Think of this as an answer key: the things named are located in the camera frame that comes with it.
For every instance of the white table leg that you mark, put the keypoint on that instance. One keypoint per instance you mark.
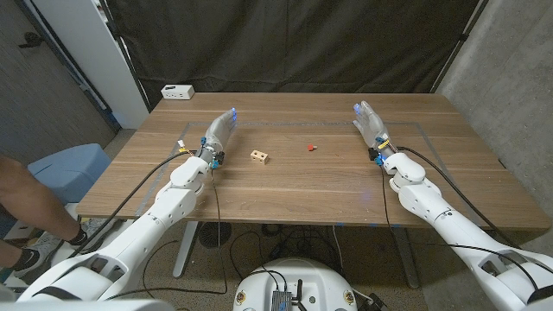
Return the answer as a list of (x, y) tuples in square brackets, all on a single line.
[(186, 248)]

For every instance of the black backdrop stand pole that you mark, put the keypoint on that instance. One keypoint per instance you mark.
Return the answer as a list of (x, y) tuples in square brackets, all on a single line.
[(460, 43), (125, 56)]

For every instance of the light blue stool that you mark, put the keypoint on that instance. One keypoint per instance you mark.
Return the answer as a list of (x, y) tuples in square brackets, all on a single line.
[(69, 170)]

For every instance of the dark wall rail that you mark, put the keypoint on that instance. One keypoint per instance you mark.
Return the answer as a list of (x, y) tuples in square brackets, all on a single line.
[(65, 60)]

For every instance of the red-headed wooden screw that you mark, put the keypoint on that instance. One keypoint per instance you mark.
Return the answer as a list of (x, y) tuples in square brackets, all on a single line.
[(311, 147)]

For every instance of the black antenna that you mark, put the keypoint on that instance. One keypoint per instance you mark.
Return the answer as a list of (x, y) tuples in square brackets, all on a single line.
[(299, 290)]

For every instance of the white cabinet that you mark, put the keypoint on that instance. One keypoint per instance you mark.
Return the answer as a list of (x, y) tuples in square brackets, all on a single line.
[(95, 56)]

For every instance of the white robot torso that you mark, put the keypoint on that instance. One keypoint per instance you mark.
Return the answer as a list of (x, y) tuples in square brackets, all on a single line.
[(311, 281)]

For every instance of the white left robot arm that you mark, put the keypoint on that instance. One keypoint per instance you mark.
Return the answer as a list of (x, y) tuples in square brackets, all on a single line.
[(173, 203)]

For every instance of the grey table leg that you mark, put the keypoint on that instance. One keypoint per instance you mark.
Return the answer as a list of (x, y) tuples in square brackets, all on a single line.
[(406, 255)]

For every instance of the wooden block with holes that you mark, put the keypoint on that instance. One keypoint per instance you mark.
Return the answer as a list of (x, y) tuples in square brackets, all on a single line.
[(259, 156)]

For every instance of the white power strip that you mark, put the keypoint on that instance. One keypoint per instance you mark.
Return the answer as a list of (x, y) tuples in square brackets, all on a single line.
[(177, 91)]

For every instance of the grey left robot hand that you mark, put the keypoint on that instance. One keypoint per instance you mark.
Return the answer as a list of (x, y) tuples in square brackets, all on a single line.
[(218, 134)]

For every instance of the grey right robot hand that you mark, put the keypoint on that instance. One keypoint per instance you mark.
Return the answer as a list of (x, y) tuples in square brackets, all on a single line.
[(372, 127)]

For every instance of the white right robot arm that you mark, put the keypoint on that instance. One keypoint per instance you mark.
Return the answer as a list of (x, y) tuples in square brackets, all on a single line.
[(432, 203)]

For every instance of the large wooden board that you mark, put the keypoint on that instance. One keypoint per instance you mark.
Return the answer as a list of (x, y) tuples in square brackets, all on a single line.
[(302, 123)]

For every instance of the grey electronics module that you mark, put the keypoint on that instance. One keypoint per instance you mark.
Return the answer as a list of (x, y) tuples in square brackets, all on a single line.
[(281, 301)]

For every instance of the round black floor grille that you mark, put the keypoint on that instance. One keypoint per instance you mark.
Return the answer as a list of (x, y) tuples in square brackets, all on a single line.
[(214, 234)]

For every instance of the grey sneaker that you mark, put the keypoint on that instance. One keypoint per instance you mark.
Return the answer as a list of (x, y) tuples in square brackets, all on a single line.
[(96, 226), (47, 245)]

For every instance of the black floor device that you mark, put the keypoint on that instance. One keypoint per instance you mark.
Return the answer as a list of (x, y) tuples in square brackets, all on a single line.
[(376, 303)]

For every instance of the black backdrop curtain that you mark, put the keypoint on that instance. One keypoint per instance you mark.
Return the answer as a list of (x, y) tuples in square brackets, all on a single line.
[(281, 43)]

